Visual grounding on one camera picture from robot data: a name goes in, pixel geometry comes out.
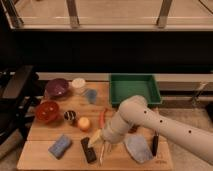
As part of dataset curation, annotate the green plastic tray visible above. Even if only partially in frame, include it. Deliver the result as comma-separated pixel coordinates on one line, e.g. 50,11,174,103
109,74,162,107

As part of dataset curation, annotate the red bowl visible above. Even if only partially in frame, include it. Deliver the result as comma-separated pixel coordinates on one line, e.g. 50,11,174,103
35,101,59,123

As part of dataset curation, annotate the blue sponge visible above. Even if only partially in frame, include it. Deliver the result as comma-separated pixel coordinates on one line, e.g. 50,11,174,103
48,135,72,159

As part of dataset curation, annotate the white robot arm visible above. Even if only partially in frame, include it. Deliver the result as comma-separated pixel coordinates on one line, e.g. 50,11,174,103
88,95,213,165

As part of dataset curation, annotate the orange carrot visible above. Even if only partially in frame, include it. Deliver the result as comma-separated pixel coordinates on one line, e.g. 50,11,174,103
99,108,108,128

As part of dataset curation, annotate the black chair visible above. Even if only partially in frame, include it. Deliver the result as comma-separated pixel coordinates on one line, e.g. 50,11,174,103
0,65,40,145

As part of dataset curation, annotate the black handled knife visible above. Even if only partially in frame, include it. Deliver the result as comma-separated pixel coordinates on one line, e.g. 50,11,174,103
152,132,159,156

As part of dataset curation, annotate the orange fruit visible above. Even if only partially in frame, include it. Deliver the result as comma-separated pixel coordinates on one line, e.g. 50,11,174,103
77,117,91,131

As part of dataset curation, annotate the clear blue plastic cup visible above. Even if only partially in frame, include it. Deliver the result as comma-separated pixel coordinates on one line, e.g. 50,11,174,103
85,89,97,104

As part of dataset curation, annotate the white plastic cup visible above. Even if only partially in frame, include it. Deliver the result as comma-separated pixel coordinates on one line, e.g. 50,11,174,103
71,78,86,94

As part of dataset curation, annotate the bunch of dark grapes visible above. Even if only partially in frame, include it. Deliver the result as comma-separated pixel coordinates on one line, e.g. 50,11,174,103
128,125,139,134

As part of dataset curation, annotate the grey blue cloth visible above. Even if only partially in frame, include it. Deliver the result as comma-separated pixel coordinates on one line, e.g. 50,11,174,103
124,135,153,164

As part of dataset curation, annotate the purple bowl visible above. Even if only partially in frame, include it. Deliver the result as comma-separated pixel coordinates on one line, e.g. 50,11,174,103
45,78,69,97

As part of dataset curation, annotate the black striped ball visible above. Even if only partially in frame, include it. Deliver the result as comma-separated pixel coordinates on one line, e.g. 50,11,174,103
64,110,76,124

